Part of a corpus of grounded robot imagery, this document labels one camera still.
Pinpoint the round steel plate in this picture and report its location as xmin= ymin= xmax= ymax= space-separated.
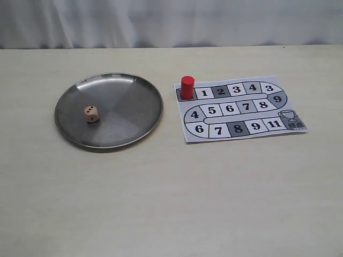
xmin=54 ymin=73 xmax=163 ymax=153

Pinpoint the wooden die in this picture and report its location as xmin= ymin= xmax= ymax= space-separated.
xmin=84 ymin=105 xmax=99 ymax=123

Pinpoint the red cylinder game piece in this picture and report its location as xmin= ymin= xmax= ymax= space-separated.
xmin=180 ymin=75 xmax=195 ymax=100

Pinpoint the paper game board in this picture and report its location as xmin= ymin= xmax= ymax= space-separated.
xmin=174 ymin=76 xmax=308 ymax=143

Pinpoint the white curtain backdrop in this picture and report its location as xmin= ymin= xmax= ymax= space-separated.
xmin=1 ymin=1 xmax=342 ymax=49

